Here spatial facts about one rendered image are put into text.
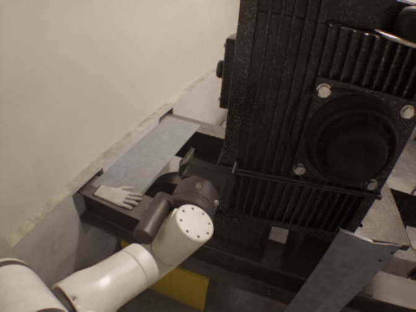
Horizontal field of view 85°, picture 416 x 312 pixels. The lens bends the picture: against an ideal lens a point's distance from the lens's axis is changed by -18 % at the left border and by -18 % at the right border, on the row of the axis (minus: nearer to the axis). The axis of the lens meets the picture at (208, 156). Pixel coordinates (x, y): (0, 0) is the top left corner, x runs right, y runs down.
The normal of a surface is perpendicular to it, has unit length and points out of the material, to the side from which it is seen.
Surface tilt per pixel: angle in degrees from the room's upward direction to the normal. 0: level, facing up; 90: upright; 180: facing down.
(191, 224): 27
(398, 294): 0
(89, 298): 34
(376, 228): 0
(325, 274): 90
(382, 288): 0
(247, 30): 90
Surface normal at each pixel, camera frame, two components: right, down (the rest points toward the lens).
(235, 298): 0.07, -0.80
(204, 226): 0.51, -0.65
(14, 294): 0.04, -0.94
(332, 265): -0.47, 0.50
